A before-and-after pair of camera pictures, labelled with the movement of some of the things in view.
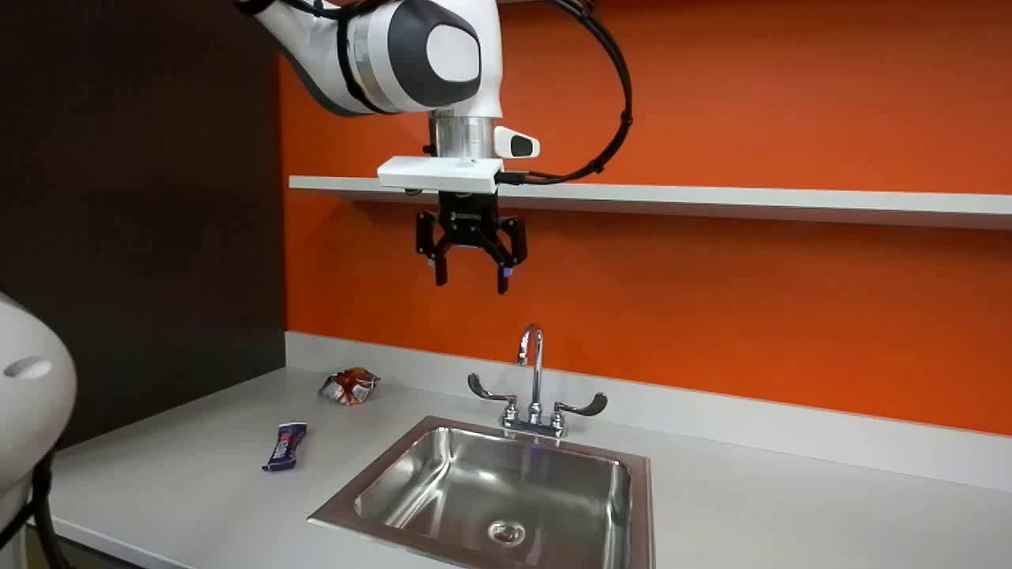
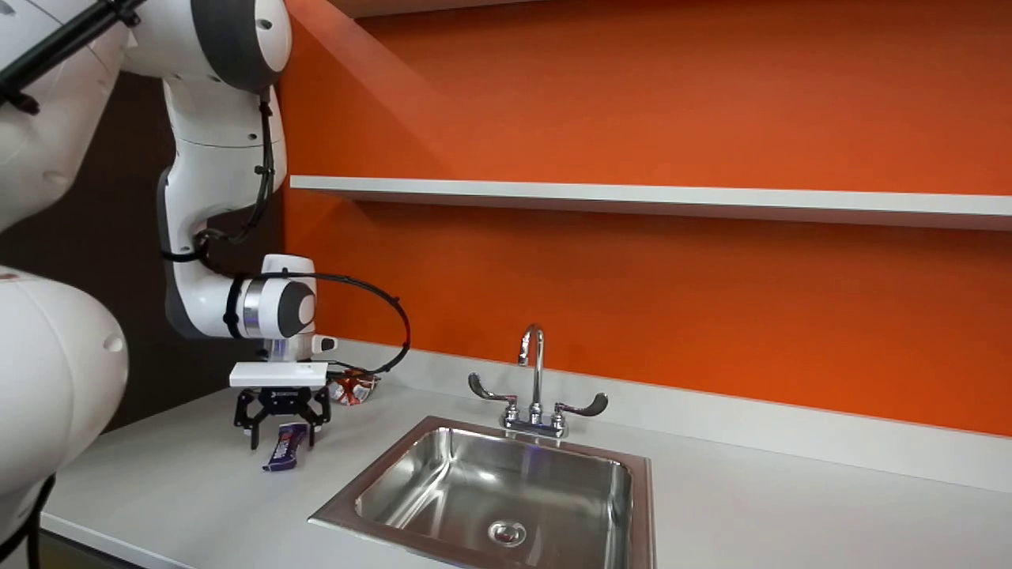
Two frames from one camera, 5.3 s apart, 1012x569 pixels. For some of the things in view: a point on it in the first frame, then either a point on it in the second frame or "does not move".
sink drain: x=508 y=531 does not move
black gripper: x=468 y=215 -> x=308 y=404
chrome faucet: x=535 y=414 does not move
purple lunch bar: x=285 y=446 does not move
